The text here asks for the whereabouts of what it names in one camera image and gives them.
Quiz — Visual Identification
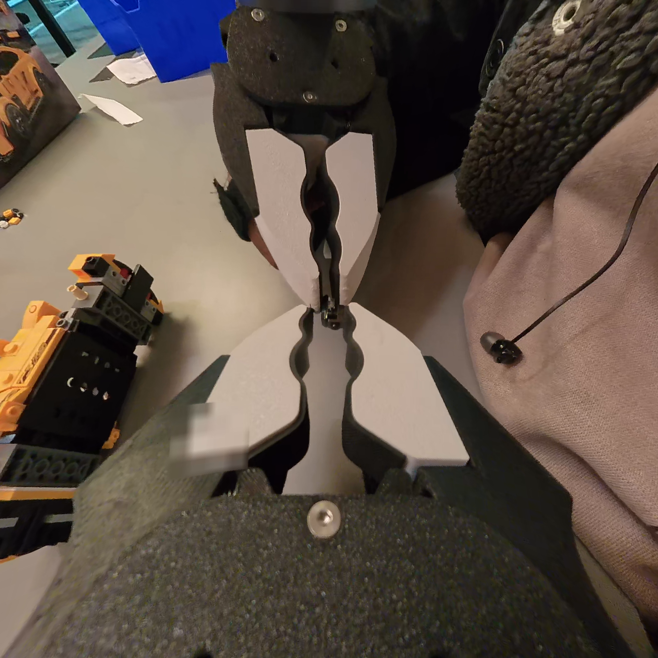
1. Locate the white paper scrap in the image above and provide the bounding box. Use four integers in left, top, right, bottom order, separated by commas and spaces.
108, 56, 157, 83
80, 94, 144, 125

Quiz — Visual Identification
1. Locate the lego set box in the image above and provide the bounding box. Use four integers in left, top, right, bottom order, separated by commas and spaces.
0, 0, 82, 188

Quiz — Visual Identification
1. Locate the person's right hand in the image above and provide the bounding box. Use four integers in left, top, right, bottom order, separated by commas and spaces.
249, 221, 282, 271

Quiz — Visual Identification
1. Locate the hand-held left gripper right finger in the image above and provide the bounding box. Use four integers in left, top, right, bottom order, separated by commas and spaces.
342, 302, 471, 494

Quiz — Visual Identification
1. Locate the blue plastic bin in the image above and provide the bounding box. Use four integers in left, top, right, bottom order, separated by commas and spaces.
77, 0, 139, 54
105, 0, 237, 84

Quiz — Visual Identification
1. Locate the black wired earphone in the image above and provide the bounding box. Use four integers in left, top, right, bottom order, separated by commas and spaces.
479, 162, 658, 366

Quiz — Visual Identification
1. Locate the orange black lego car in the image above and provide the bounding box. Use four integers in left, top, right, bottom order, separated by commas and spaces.
0, 253, 165, 563

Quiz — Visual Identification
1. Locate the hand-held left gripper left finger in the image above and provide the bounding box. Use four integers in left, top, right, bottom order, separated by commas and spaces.
205, 307, 313, 494

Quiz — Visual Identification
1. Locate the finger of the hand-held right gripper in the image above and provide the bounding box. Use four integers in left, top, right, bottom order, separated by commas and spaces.
325, 131, 382, 305
245, 127, 326, 312

